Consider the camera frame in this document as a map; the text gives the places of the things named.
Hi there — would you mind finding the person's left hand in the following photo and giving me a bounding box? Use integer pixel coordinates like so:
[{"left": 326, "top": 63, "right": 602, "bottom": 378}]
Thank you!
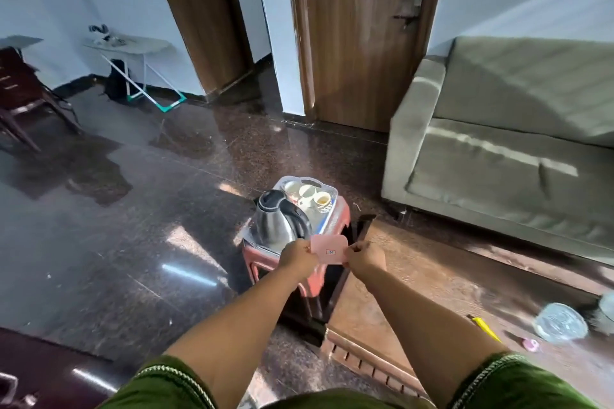
[{"left": 277, "top": 238, "right": 320, "bottom": 280}]

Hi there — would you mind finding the person's right hand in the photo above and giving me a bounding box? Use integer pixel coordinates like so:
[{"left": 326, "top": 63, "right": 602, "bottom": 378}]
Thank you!
[{"left": 343, "top": 240, "right": 388, "bottom": 282}]

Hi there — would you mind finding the steel electric kettle black handle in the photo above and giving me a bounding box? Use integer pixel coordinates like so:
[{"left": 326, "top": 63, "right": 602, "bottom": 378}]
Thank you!
[{"left": 251, "top": 189, "right": 313, "bottom": 251}]

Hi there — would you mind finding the white perforated plastic basket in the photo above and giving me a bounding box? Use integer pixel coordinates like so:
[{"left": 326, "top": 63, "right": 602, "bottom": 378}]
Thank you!
[{"left": 239, "top": 176, "right": 340, "bottom": 251}]

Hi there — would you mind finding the yellow stick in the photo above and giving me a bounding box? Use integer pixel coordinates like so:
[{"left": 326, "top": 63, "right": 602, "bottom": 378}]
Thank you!
[{"left": 471, "top": 316, "right": 502, "bottom": 343}]

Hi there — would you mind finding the clear glass tumbler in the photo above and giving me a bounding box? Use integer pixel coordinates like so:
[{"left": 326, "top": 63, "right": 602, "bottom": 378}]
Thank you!
[{"left": 533, "top": 303, "right": 589, "bottom": 345}]

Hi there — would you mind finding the black mesh cup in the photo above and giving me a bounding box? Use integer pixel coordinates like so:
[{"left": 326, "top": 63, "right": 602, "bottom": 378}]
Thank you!
[{"left": 590, "top": 307, "right": 614, "bottom": 337}]

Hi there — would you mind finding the person's right forearm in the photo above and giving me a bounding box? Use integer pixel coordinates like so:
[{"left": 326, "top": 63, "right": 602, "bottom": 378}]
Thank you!
[{"left": 359, "top": 269, "right": 509, "bottom": 407}]

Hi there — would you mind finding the person's left forearm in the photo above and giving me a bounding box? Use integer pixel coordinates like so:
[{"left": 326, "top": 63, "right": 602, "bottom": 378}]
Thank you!
[{"left": 162, "top": 269, "right": 308, "bottom": 409}]

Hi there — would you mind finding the dark wooden coffee table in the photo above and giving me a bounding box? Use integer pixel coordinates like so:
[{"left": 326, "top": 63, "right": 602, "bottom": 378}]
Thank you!
[{"left": 321, "top": 213, "right": 614, "bottom": 405}]

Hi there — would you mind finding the person's green garment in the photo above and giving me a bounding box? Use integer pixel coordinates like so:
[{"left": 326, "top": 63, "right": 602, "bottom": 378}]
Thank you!
[{"left": 98, "top": 351, "right": 601, "bottom": 409}]

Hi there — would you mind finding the red plastic stool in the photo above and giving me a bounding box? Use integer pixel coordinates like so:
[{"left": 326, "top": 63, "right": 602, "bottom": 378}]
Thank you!
[{"left": 241, "top": 195, "right": 352, "bottom": 323}]

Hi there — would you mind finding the grey-green loveseat sofa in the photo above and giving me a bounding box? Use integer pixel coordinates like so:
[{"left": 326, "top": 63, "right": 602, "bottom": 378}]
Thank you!
[{"left": 381, "top": 35, "right": 614, "bottom": 266}]

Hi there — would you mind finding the brown wooden door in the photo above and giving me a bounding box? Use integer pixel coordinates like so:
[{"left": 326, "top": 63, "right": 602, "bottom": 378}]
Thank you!
[
  {"left": 285, "top": 0, "right": 452, "bottom": 134},
  {"left": 143, "top": 0, "right": 255, "bottom": 98}
]

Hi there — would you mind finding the black bag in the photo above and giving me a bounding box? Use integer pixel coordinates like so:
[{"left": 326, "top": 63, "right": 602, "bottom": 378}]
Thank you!
[{"left": 103, "top": 58, "right": 133, "bottom": 103}]

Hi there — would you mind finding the dark glossy furniture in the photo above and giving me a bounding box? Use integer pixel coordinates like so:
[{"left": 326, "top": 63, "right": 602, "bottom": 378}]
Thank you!
[{"left": 0, "top": 327, "right": 125, "bottom": 409}]

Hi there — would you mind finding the small black white object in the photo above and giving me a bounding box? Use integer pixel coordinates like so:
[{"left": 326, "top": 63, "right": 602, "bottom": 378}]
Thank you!
[{"left": 88, "top": 24, "right": 127, "bottom": 46}]

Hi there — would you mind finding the dark brown chair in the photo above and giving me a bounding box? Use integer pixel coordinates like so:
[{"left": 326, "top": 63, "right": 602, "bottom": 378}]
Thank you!
[{"left": 0, "top": 35, "right": 83, "bottom": 153}]

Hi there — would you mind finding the teal and white rack frame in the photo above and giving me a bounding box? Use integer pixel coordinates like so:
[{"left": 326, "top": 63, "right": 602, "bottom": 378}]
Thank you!
[{"left": 81, "top": 35, "right": 188, "bottom": 113}]

